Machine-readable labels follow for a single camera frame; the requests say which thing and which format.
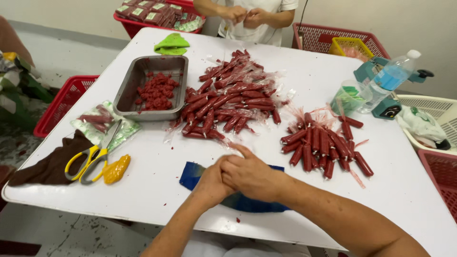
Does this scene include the white plastic bag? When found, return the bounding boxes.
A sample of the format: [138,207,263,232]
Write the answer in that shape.
[396,104,448,143]

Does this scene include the small yellow basket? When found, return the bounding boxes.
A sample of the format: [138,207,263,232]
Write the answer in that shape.
[328,37,375,62]

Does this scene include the clear bag of sausages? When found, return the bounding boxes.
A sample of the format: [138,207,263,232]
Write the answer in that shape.
[70,100,141,152]

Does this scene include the yellow-handled scissors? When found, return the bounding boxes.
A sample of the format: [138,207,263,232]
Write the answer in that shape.
[65,119,123,185]

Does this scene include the green cloth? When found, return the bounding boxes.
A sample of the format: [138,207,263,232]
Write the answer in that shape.
[154,33,191,56]

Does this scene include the person's white clothing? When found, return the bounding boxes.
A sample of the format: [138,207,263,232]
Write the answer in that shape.
[180,230,313,257]

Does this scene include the heap of printed bags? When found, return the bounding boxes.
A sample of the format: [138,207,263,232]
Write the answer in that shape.
[0,50,55,131]

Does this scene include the heap of red meat pieces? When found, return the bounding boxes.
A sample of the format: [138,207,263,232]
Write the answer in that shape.
[134,71,180,111]

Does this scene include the person's right hand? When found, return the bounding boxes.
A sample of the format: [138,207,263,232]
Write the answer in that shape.
[221,143,290,205]

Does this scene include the pile of tied red sausages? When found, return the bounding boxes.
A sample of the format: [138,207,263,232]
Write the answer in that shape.
[280,106,375,189]

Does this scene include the red basket of sausage packets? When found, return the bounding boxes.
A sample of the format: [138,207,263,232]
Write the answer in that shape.
[113,0,206,39]

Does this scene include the clear cup of green bags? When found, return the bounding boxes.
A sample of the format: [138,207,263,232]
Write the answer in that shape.
[329,79,373,116]

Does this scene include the pile of plastic-wrapped red sausages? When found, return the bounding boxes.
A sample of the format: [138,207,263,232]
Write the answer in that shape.
[164,49,297,144]

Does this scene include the blue cloth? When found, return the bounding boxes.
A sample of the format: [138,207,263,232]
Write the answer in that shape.
[179,161,290,213]

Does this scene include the white plastic basket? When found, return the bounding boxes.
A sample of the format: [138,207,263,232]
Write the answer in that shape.
[395,94,457,155]

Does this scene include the red plastic crate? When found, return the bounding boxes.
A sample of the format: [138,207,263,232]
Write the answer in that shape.
[417,149,457,223]

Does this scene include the large red mesh basket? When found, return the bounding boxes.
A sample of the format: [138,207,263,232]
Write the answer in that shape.
[292,22,391,60]

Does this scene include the empty red plastic basket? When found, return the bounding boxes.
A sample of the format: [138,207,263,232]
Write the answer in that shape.
[33,75,100,138]

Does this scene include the clear water bottle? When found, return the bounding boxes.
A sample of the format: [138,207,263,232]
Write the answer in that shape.
[357,49,422,114]

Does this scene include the crumpled yellow plastic glove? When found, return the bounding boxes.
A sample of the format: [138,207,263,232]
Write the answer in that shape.
[102,154,131,185]

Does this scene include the teal heat sealer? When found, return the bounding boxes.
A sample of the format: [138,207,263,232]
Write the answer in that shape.
[353,56,435,120]

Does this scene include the brown cloth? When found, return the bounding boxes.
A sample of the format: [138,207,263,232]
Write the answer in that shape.
[8,129,95,187]

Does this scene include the person's left hand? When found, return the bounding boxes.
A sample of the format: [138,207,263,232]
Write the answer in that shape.
[192,156,237,210]

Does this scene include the metal tray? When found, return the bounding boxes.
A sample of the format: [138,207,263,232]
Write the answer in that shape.
[113,55,189,122]

